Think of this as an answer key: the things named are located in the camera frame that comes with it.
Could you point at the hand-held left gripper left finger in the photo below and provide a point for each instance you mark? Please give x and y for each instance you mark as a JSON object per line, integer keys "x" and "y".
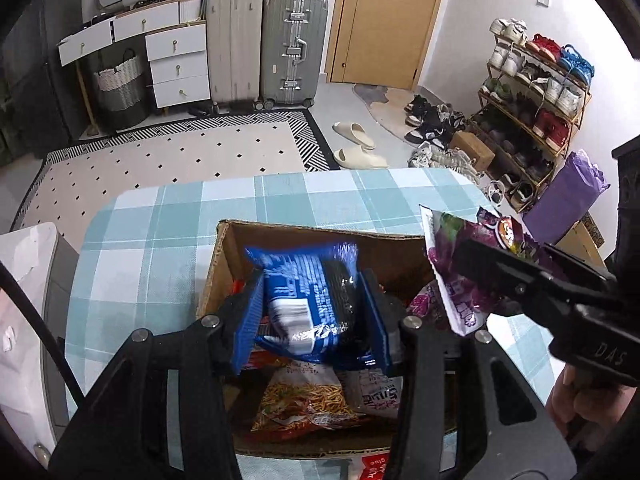
{"x": 250, "y": 315}

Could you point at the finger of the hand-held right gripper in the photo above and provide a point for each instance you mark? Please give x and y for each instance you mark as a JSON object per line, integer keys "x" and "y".
{"x": 575, "y": 262}
{"x": 500, "y": 275}

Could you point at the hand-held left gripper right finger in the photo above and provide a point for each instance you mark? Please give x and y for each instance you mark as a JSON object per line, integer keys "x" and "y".
{"x": 377, "y": 320}

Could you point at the blue snack packet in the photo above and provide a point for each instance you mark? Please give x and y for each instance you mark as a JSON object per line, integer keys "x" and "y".
{"x": 305, "y": 300}

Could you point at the purple grape snack packet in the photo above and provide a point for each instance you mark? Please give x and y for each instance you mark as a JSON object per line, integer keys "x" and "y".
{"x": 450, "y": 232}

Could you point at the brown cardboard box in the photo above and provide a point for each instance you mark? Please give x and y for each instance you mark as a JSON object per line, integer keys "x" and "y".
{"x": 300, "y": 240}

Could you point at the person's right hand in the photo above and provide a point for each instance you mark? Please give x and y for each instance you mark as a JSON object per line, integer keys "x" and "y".
{"x": 570, "y": 405}

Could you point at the flat patterned cardboard carton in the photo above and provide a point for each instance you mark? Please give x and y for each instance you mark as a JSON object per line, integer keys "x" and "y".
{"x": 580, "y": 242}

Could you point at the purple pink snack packet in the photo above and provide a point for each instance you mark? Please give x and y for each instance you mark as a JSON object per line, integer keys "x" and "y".
{"x": 425, "y": 305}

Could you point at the purple bag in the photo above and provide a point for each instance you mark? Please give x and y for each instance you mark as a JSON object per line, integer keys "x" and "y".
{"x": 565, "y": 200}

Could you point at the white pink snack packet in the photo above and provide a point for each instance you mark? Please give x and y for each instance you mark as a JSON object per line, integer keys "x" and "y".
{"x": 375, "y": 392}

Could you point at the orange noodle snack packet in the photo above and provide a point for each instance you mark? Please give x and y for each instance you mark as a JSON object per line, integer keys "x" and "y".
{"x": 300, "y": 400}

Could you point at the wooden shoe rack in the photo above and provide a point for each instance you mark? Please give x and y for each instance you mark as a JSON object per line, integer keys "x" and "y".
{"x": 552, "y": 154}

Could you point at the small cardboard carton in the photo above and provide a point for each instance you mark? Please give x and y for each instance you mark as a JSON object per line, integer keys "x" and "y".
{"x": 472, "y": 150}

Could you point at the shoe rack with shoes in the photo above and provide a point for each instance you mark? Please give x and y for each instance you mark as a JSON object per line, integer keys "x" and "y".
{"x": 550, "y": 125}

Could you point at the red white snack packet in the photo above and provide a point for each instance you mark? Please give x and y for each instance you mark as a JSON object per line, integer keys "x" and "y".
{"x": 372, "y": 470}

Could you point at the beige slipper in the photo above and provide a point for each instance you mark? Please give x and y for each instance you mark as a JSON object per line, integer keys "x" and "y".
{"x": 355, "y": 134}
{"x": 360, "y": 158}

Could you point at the scattered pile of shoes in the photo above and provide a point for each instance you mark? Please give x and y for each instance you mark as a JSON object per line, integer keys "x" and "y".
{"x": 425, "y": 130}

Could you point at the dotted cream rug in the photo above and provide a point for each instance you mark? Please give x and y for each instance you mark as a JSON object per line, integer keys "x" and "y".
{"x": 175, "y": 160}

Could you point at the beige grey door mat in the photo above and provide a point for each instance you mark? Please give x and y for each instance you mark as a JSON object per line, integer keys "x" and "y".
{"x": 390, "y": 110}

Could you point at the white side table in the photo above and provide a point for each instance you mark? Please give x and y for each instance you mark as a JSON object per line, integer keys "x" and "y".
{"x": 25, "y": 310}

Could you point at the grey white laundry basket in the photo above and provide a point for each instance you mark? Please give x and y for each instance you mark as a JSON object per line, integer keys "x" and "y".
{"x": 120, "y": 90}

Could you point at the beige suitcase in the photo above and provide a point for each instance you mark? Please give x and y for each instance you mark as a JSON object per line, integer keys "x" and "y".
{"x": 235, "y": 45}

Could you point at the white drawer dresser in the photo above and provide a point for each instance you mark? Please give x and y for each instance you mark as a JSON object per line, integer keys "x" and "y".
{"x": 175, "y": 55}

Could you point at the wooden door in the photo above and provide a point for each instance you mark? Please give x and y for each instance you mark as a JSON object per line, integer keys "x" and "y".
{"x": 390, "y": 25}

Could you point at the silver suitcase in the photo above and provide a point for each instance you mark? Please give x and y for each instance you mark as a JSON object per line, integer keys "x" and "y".
{"x": 295, "y": 45}

